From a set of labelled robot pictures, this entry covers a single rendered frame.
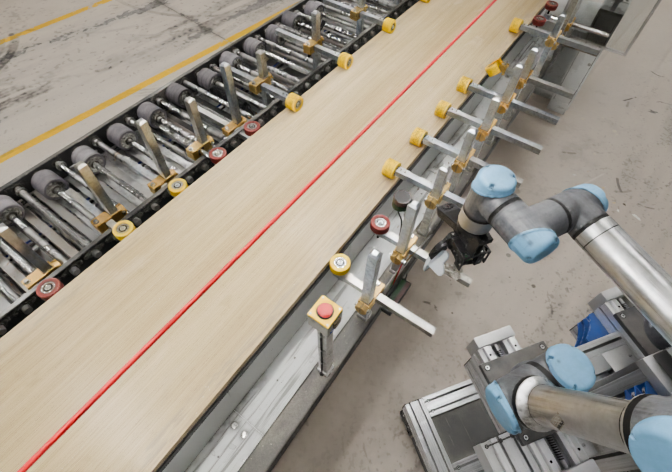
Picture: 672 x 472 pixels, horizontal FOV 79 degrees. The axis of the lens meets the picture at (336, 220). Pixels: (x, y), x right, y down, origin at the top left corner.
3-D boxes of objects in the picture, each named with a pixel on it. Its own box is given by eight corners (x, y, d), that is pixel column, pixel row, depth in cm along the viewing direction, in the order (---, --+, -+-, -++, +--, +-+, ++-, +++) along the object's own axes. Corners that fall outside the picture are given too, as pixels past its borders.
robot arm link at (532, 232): (584, 227, 73) (540, 185, 78) (536, 250, 69) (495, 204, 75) (563, 250, 79) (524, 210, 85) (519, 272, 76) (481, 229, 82)
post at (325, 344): (334, 367, 151) (336, 319, 114) (326, 378, 148) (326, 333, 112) (324, 359, 152) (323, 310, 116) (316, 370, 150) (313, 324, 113)
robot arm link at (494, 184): (497, 199, 74) (469, 168, 78) (479, 233, 83) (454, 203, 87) (531, 185, 76) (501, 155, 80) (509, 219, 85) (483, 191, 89)
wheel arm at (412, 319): (434, 331, 149) (436, 327, 146) (430, 339, 147) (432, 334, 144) (337, 270, 163) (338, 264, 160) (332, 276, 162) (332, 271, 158)
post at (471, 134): (450, 202, 203) (479, 128, 164) (447, 206, 201) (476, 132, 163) (444, 199, 204) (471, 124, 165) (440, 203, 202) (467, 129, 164)
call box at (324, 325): (342, 319, 115) (343, 308, 109) (327, 339, 112) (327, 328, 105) (322, 306, 117) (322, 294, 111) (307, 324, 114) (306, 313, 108)
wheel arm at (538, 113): (557, 121, 200) (561, 116, 197) (555, 125, 198) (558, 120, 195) (464, 84, 216) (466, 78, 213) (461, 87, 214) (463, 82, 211)
